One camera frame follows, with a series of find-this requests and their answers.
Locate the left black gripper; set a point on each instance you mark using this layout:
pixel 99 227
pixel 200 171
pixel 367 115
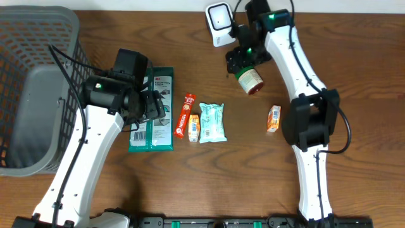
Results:
pixel 154 106

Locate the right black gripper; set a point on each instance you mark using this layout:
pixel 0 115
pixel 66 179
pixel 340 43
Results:
pixel 243 61

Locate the green lid white jar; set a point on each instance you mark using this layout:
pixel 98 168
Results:
pixel 249 80

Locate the green 3M package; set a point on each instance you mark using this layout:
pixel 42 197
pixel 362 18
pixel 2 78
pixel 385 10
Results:
pixel 156 135

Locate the red Nescafe stick sachet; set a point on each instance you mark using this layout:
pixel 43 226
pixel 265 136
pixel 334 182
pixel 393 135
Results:
pixel 184 115

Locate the orange tissue pack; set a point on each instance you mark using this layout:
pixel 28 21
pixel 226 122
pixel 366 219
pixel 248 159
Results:
pixel 273 118
pixel 194 128

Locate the light blue tissue pack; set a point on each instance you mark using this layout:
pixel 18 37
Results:
pixel 211 120

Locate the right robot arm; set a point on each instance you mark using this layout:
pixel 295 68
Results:
pixel 311 118

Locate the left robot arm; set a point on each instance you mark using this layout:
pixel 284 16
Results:
pixel 107 106

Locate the white barcode scanner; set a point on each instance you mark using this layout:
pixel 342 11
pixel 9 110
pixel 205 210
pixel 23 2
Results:
pixel 219 23

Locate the grey plastic shopping basket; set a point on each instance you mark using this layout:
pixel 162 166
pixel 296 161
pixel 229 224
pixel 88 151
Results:
pixel 37 105

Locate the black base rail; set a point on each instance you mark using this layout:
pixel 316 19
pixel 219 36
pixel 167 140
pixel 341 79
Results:
pixel 271 222

